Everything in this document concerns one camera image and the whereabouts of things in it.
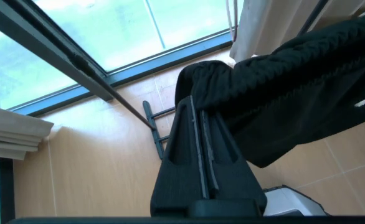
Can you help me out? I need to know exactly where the window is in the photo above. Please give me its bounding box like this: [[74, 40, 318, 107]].
[[0, 0, 244, 116]]

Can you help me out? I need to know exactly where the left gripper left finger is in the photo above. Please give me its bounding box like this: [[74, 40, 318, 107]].
[[150, 95, 209, 217]]

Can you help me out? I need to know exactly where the beige curtain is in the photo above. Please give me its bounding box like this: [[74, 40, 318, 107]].
[[0, 104, 55, 161], [229, 0, 365, 63]]

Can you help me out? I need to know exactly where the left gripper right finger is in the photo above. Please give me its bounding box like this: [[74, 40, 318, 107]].
[[200, 109, 268, 217]]

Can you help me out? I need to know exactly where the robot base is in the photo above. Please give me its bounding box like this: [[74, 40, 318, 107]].
[[262, 185, 329, 217]]

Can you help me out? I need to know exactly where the black clothes rack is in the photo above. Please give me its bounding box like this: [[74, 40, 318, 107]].
[[67, 0, 329, 160]]

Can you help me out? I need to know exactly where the pink clothes hanger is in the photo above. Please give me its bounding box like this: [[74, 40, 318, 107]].
[[225, 0, 239, 43]]

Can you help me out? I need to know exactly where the black garment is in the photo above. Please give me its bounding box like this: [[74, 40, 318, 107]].
[[174, 9, 365, 169]]

